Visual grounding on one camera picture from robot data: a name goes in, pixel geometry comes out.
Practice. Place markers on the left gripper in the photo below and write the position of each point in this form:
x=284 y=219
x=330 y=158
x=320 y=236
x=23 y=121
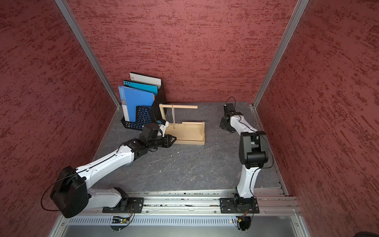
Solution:
x=168 y=138

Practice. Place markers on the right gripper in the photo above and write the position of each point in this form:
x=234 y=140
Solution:
x=223 y=127

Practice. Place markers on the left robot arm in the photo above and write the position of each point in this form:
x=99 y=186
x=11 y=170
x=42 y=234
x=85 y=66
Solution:
x=73 y=193

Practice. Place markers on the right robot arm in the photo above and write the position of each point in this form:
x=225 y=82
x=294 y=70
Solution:
x=252 y=154

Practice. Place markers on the wooden jewelry display stand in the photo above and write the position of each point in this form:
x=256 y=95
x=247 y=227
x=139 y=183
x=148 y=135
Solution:
x=187 y=133

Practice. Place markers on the black mesh file organizer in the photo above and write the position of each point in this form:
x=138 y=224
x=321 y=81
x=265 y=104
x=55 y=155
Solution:
x=146 y=115

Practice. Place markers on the teal folder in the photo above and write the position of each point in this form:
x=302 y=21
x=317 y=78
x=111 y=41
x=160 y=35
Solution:
x=144 y=87

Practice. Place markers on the white folder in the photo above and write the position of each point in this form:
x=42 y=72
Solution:
x=139 y=78

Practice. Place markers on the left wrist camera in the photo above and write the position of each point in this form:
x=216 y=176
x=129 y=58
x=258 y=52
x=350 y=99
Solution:
x=163 y=125

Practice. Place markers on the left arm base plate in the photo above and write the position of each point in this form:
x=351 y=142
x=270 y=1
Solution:
x=126 y=205

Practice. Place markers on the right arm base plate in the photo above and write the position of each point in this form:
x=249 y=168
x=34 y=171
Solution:
x=226 y=206

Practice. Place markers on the aluminium rail frame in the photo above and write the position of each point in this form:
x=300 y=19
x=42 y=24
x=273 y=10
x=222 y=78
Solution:
x=188 y=208

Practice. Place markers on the left aluminium corner post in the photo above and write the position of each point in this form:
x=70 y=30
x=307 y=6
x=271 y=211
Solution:
x=72 y=22

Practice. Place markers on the aluminium corner post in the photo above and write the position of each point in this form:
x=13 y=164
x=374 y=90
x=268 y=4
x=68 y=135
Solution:
x=286 y=37
x=72 y=22

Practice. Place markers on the right aluminium corner post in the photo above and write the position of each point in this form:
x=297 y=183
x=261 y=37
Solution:
x=286 y=37

